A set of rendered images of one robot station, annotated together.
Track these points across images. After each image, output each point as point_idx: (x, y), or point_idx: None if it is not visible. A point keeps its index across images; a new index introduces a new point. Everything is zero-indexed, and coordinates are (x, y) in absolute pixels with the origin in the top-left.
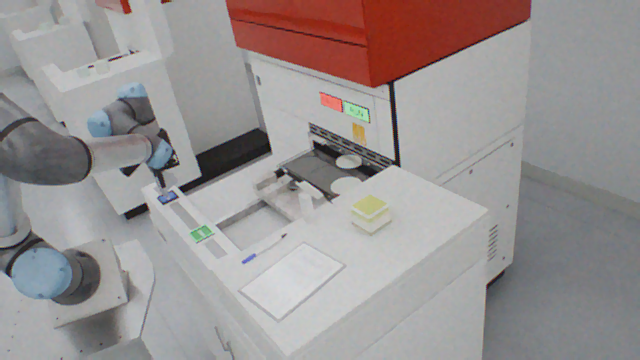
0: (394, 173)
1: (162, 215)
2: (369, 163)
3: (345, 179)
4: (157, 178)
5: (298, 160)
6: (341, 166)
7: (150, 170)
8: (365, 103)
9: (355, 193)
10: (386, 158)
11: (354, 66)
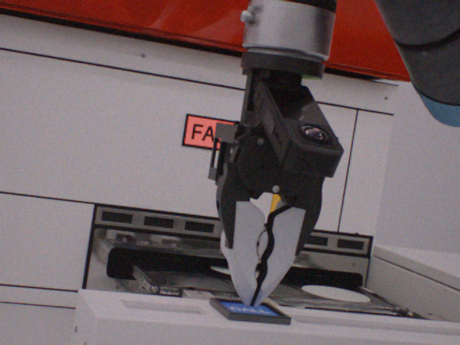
0: (405, 250)
1: (344, 341)
2: (314, 257)
3: (312, 288)
4: (291, 217)
5: (165, 278)
6: (256, 277)
7: (224, 203)
8: (331, 126)
9: (447, 267)
10: (356, 236)
11: (379, 40)
